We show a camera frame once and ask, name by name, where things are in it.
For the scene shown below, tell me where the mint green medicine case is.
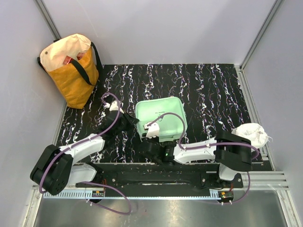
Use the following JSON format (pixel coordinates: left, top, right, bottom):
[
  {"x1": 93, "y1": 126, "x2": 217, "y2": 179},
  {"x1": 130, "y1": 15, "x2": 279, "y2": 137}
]
[{"x1": 135, "y1": 96, "x2": 187, "y2": 142}]

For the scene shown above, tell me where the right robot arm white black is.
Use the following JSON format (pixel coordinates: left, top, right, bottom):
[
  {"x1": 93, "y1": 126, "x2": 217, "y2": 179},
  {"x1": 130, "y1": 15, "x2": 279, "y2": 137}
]
[{"x1": 138, "y1": 132, "x2": 266, "y2": 187}]

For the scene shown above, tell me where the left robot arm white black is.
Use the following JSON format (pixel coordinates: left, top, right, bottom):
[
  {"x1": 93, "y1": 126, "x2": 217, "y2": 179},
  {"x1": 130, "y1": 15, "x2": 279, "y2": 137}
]
[{"x1": 30, "y1": 101, "x2": 139, "y2": 195}]

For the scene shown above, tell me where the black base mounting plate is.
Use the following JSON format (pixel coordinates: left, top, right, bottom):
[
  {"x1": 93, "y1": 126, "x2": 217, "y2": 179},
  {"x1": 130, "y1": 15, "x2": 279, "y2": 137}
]
[{"x1": 75, "y1": 162, "x2": 244, "y2": 197}]

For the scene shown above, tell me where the orange tote bag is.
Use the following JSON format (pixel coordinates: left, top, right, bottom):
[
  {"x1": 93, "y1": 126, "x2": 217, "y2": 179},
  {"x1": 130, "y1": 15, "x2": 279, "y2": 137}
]
[{"x1": 37, "y1": 34, "x2": 102, "y2": 109}]

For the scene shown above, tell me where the white crumpled cloth bag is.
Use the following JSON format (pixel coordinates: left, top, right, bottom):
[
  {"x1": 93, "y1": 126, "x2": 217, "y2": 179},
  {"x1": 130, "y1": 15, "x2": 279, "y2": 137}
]
[{"x1": 232, "y1": 123, "x2": 272, "y2": 148}]

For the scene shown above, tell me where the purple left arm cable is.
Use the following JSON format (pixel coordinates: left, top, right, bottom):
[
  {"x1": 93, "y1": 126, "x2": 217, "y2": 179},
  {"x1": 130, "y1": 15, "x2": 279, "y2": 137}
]
[{"x1": 39, "y1": 92, "x2": 132, "y2": 216}]

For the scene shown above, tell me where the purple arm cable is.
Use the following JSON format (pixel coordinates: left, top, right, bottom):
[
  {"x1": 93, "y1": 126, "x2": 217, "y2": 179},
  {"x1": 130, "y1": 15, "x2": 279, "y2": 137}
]
[
  {"x1": 39, "y1": 92, "x2": 132, "y2": 216},
  {"x1": 148, "y1": 112, "x2": 260, "y2": 204}
]

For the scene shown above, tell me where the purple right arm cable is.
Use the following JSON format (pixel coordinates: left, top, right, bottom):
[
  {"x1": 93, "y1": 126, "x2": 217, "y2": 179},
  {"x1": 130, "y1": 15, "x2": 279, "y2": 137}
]
[{"x1": 148, "y1": 112, "x2": 260, "y2": 204}]

